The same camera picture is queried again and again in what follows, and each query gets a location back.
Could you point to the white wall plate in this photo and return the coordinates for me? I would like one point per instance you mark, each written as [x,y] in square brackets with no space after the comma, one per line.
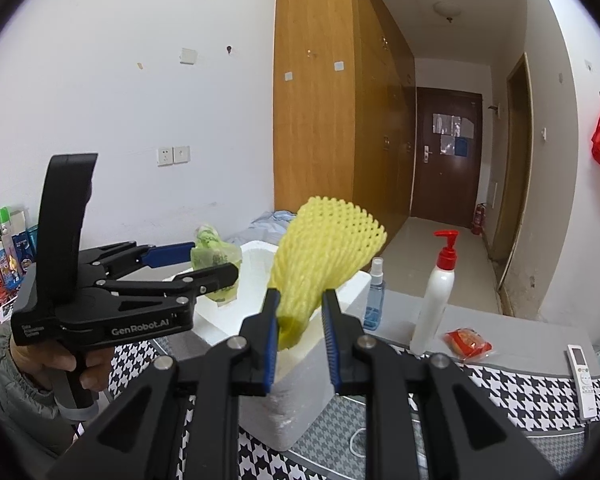
[188,56]

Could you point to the red fire extinguisher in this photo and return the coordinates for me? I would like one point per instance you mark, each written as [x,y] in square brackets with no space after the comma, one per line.
[478,220]

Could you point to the houndstooth table cloth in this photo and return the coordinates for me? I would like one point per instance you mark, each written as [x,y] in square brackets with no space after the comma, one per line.
[505,395]

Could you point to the white foam box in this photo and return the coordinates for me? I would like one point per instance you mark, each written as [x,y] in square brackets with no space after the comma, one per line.
[300,385]

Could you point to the white red pump bottle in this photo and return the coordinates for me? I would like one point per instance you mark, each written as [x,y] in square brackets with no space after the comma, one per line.
[435,300]

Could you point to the yellow foam fruit net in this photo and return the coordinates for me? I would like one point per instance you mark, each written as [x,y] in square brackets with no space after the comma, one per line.
[325,240]

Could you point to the green plastic bag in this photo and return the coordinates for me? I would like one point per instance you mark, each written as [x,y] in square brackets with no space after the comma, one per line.
[210,252]

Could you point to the wooden wardrobe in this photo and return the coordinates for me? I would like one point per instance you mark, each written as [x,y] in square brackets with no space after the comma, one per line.
[320,135]

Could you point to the blue paper notice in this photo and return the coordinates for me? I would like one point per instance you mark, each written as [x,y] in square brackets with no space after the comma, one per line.
[461,147]

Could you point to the person's left forearm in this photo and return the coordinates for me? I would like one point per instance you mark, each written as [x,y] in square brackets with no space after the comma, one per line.
[15,400]

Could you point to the white remote control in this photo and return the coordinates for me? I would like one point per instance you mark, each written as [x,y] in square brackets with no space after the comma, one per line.
[586,380]

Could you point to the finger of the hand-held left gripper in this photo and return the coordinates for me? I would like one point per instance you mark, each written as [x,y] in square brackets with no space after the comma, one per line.
[200,277]
[167,255]

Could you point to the red snack packet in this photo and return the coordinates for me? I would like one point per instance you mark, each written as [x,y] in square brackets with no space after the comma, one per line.
[467,344]

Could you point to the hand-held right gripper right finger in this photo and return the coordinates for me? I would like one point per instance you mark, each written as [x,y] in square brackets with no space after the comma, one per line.
[331,340]

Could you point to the white wall socket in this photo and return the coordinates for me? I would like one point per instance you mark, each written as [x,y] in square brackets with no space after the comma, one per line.
[165,156]
[181,154]

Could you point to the group of bottles and boxes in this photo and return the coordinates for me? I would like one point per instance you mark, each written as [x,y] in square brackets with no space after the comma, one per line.
[7,255]

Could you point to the ceiling lamp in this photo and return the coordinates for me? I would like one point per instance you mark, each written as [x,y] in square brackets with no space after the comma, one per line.
[447,10]

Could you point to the person's left hand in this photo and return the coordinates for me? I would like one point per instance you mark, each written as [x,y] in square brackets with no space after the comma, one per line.
[35,357]

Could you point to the dark brown door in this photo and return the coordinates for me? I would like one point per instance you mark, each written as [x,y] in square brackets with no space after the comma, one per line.
[445,185]

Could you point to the light blue cloth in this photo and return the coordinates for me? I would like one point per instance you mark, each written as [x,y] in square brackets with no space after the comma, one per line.
[265,225]

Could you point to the grey paper notice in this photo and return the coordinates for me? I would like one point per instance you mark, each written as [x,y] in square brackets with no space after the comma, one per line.
[447,124]

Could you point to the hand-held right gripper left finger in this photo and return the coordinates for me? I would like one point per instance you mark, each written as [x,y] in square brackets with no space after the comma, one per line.
[271,340]

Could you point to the wooden side door frame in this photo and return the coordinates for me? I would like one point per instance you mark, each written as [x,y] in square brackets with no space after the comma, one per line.
[512,160]

